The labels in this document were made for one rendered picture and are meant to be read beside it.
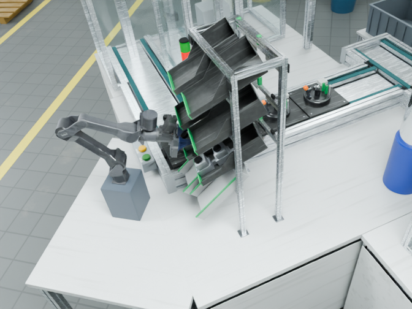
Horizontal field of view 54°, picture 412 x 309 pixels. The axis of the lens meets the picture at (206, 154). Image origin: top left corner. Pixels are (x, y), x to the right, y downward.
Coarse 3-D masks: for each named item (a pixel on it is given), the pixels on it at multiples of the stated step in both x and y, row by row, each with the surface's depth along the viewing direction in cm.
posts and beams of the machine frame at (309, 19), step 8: (216, 0) 244; (312, 0) 249; (216, 8) 247; (312, 8) 253; (216, 16) 250; (312, 16) 256; (304, 24) 263; (312, 24) 260; (304, 32) 266; (312, 32) 264; (304, 40) 270; (312, 40) 269
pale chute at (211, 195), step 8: (224, 176) 163; (232, 176) 159; (248, 176) 152; (200, 184) 168; (208, 184) 169; (216, 184) 165; (224, 184) 161; (232, 184) 153; (192, 192) 170; (200, 192) 171; (208, 192) 168; (216, 192) 164; (224, 192) 155; (232, 192) 156; (200, 200) 170; (208, 200) 166; (216, 200) 158; (200, 208) 168; (208, 208) 160; (200, 216) 162
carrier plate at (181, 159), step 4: (176, 136) 206; (164, 144) 202; (168, 144) 202; (164, 148) 200; (168, 148) 200; (168, 152) 198; (168, 156) 196; (180, 156) 195; (184, 156) 194; (172, 160) 193; (176, 160) 193; (180, 160) 193; (184, 160) 193; (172, 164) 191; (176, 164) 191; (180, 164) 191; (176, 168) 191
